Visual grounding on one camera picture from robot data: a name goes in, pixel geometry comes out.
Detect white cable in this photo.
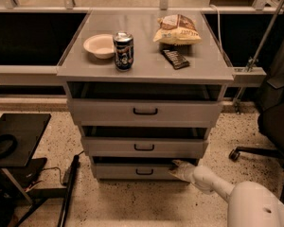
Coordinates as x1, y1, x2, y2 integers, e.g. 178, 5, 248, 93
209, 4, 225, 56

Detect grey bottom drawer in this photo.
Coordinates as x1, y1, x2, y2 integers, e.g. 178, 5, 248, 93
91, 164, 176, 181

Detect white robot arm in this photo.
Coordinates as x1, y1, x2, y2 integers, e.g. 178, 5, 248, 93
169, 160, 284, 227

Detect grey drawer cabinet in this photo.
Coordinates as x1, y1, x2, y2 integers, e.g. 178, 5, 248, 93
58, 9, 234, 165

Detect grey drawer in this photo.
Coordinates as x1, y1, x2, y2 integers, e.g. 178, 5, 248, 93
67, 99, 222, 128
91, 164, 176, 181
81, 137, 208, 158

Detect white paper bowl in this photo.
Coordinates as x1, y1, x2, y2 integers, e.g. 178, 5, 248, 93
83, 34, 115, 59

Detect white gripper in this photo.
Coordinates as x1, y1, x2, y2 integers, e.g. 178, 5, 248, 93
169, 160, 196, 183

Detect grey top drawer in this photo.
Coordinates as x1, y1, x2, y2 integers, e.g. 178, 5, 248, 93
67, 99, 222, 128

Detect dark soda can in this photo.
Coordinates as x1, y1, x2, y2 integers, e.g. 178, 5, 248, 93
113, 31, 133, 71

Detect metal diagonal rod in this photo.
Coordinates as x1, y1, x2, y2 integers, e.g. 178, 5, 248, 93
233, 0, 284, 114

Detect grey middle drawer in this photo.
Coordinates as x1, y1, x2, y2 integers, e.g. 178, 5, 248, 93
81, 137, 208, 158

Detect black tripod leg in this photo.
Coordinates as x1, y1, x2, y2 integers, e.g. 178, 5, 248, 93
57, 155, 80, 227

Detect black office chair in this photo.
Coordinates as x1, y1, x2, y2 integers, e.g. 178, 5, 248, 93
229, 38, 284, 203

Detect yellow chip bag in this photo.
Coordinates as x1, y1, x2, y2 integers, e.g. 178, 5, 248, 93
153, 14, 202, 45

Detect dark chocolate bar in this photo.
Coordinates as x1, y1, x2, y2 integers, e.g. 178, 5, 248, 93
162, 50, 190, 70

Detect black headphones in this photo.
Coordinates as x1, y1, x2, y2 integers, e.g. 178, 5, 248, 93
0, 134, 18, 159

